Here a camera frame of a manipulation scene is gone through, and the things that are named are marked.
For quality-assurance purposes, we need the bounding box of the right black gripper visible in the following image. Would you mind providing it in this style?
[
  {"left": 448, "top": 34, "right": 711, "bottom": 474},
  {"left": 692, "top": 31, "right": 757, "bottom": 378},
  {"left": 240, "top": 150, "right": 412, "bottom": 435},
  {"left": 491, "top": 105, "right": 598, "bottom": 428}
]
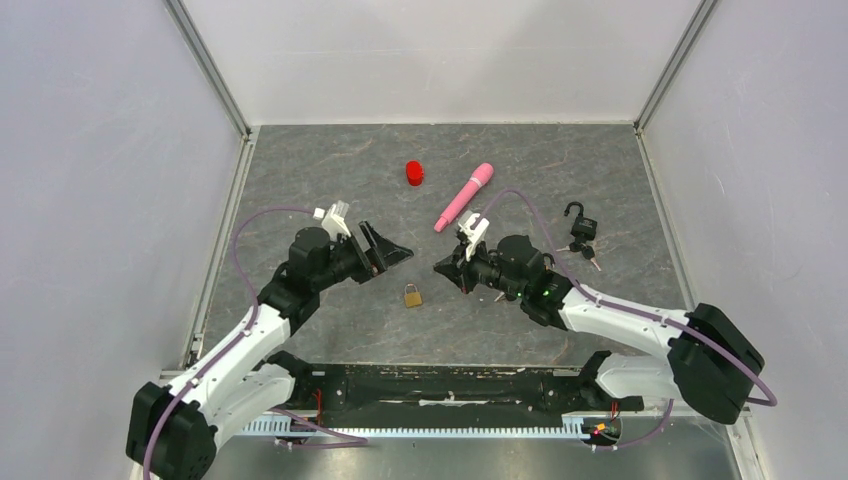
[{"left": 435, "top": 236, "right": 526, "bottom": 299}]

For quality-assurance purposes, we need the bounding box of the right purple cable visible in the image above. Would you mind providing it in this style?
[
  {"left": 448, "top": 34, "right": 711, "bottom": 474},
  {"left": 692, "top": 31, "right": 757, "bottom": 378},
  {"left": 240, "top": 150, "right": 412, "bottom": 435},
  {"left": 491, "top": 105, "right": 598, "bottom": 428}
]
[{"left": 480, "top": 188, "right": 778, "bottom": 452}]

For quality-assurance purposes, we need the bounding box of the red plastic cap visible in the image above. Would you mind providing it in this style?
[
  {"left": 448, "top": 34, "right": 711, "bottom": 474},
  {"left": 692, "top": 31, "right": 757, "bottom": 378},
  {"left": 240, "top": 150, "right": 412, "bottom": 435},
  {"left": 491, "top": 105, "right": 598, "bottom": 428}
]
[{"left": 405, "top": 160, "right": 425, "bottom": 187}]

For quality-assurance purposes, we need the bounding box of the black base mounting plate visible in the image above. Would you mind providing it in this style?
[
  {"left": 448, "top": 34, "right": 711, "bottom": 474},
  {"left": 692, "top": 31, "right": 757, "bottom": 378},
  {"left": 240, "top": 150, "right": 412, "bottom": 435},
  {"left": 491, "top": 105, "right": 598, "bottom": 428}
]
[{"left": 282, "top": 364, "right": 645, "bottom": 413}]

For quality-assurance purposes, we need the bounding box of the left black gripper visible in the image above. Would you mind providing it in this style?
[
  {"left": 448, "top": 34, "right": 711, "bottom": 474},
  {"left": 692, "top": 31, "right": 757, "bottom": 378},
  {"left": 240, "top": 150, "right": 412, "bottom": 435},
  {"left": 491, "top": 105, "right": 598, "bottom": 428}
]
[{"left": 313, "top": 220, "right": 413, "bottom": 292}]

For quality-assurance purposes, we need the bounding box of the white slotted cable duct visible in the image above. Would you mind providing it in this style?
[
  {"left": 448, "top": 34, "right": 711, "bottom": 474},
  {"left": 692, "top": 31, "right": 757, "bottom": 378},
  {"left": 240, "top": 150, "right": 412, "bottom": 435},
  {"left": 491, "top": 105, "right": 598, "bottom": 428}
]
[{"left": 236, "top": 413, "right": 621, "bottom": 441}]

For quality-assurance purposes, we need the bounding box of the small brass padlock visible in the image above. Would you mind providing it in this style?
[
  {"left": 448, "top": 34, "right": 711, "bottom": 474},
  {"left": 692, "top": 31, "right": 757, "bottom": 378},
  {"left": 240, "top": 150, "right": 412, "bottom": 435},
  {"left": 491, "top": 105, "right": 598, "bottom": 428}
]
[{"left": 403, "top": 283, "right": 423, "bottom": 308}]

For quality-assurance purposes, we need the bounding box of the black-head key set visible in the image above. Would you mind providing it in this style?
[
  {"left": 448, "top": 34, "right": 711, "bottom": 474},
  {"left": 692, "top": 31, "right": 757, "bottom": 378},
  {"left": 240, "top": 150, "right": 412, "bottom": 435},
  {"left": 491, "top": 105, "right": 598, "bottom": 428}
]
[{"left": 558, "top": 241, "right": 601, "bottom": 271}]

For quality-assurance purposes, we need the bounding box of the black Kaijing padlock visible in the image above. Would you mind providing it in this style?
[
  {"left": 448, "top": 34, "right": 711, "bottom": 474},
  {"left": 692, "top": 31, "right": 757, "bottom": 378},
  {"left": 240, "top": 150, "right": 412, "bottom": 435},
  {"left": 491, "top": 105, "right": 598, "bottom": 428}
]
[{"left": 564, "top": 201, "right": 598, "bottom": 243}]

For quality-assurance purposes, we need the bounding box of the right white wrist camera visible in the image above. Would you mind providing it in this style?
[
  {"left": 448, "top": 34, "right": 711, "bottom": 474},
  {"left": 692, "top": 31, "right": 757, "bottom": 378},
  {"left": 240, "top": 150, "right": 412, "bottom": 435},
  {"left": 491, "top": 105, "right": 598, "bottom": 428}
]
[{"left": 458, "top": 210, "right": 490, "bottom": 262}]

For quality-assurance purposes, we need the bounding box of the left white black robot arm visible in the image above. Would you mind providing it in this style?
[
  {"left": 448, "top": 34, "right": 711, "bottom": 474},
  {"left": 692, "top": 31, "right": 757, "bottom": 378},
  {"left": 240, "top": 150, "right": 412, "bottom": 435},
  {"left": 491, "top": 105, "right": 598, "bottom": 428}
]
[{"left": 125, "top": 221, "right": 414, "bottom": 479}]

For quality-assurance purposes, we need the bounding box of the pink cylindrical wand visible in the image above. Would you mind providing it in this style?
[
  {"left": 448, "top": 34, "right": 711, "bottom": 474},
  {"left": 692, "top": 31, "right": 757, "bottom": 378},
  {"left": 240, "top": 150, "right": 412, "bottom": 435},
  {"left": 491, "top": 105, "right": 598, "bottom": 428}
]
[{"left": 434, "top": 163, "right": 494, "bottom": 232}]

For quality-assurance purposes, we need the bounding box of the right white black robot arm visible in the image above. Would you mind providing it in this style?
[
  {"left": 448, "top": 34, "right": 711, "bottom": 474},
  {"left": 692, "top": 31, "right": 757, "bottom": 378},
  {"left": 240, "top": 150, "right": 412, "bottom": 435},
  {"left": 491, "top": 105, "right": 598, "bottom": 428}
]
[{"left": 433, "top": 235, "right": 765, "bottom": 425}]

